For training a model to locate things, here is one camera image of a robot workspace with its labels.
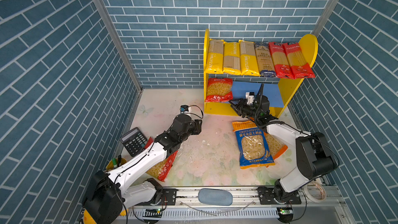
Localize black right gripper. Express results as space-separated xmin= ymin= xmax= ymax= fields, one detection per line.
xmin=229 ymin=99 xmax=260 ymax=121

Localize red macaroni bag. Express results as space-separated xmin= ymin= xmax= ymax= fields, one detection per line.
xmin=146 ymin=151 xmax=178 ymax=182
xmin=205 ymin=78 xmax=234 ymax=103

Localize blue clear spaghetti bag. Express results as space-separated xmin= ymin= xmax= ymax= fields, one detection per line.
xmin=255 ymin=42 xmax=276 ymax=78

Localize red yellow spaghetti bag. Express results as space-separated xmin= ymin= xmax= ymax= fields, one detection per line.
xmin=268 ymin=42 xmax=294 ymax=79
xmin=283 ymin=43 xmax=316 ymax=79

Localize orange pasta bag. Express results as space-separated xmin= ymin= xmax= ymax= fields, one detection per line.
xmin=265 ymin=133 xmax=288 ymax=160

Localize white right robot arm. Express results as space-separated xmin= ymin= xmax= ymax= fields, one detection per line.
xmin=229 ymin=94 xmax=340 ymax=204

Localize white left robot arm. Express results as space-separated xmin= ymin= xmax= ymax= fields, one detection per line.
xmin=82 ymin=114 xmax=203 ymax=224

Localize yellow shelf with coloured boards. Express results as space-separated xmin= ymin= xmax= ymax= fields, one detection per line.
xmin=204 ymin=34 xmax=318 ymax=118

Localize blue orecchiette pasta bag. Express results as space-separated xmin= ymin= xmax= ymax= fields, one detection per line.
xmin=232 ymin=121 xmax=275 ymax=169

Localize black calculator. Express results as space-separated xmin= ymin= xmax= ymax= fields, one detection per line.
xmin=120 ymin=127 xmax=148 ymax=158

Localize yellow pen cup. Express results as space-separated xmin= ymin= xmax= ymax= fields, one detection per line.
xmin=106 ymin=155 xmax=126 ymax=171

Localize grey blue oval pad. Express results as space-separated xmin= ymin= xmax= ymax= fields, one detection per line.
xmin=198 ymin=188 xmax=233 ymax=206

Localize clear tape roll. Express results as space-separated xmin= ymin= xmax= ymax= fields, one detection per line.
xmin=303 ymin=181 xmax=327 ymax=203

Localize yellow plush toy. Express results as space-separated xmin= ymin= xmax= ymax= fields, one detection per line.
xmin=82 ymin=210 xmax=129 ymax=224

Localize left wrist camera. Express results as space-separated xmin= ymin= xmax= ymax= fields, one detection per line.
xmin=180 ymin=105 xmax=190 ymax=114

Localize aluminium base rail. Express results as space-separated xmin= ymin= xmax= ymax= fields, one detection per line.
xmin=119 ymin=186 xmax=352 ymax=224

